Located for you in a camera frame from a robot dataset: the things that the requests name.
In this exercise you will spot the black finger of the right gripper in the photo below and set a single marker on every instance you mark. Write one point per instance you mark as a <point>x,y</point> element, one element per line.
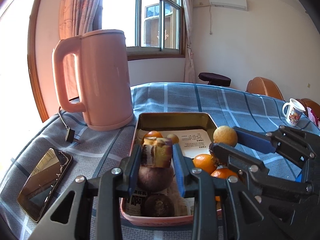
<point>250,169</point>
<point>295,145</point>

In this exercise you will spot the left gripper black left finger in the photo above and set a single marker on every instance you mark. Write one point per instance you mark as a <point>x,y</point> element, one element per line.
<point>70,216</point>

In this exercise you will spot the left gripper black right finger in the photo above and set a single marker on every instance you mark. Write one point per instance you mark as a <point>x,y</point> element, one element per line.
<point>224,202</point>

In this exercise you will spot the small orange mandarin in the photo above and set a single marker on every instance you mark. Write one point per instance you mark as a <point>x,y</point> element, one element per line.
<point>223,173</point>

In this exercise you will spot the tan longan fruit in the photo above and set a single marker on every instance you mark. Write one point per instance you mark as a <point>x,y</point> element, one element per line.
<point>174,138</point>
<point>225,135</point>

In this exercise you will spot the large orange mandarin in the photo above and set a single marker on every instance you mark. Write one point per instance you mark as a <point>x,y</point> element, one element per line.
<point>205,162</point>

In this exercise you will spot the dark brown water chestnut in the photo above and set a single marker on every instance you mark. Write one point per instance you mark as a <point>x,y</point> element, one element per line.
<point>158,205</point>

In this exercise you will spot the purple round fruit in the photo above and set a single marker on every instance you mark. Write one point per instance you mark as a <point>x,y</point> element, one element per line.
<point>154,179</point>

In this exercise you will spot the small cube snack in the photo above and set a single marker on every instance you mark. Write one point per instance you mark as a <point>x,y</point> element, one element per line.
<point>156,152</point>

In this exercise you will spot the white cartoon mug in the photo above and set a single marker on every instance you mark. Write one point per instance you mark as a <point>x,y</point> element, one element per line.
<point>293,111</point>

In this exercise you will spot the brown wooden chair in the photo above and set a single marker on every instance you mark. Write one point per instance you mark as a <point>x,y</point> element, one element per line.
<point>311,108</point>
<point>264,86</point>

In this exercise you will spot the pink metal tin box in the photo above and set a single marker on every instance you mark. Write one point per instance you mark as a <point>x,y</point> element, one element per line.
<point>167,122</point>

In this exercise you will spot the black smartphone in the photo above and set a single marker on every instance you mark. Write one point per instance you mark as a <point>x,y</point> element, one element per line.
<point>35,195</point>

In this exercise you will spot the blue plaid tablecloth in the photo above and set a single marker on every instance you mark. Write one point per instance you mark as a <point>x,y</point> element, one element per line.
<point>157,106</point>

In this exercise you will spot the printed paper leaflet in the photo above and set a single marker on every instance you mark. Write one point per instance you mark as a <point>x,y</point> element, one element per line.
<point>192,143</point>

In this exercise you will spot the black kettle power plug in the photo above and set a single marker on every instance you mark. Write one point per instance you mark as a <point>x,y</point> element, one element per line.
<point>70,133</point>

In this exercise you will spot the black round stool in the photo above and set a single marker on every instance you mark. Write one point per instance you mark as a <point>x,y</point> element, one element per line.
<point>215,79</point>

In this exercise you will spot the pink electric kettle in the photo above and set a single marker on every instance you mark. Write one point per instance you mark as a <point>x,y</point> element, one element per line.
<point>101,75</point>

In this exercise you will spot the white tied curtain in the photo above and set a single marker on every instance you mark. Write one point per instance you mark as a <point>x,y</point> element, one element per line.
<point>189,70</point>

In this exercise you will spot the pink patterned curtain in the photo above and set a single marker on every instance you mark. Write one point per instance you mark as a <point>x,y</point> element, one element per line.
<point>76,17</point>

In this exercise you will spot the white wall air conditioner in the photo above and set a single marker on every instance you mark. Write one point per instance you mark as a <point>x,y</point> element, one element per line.
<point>233,4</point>

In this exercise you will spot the window with brown frame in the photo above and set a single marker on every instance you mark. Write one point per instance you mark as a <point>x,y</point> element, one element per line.
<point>153,29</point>

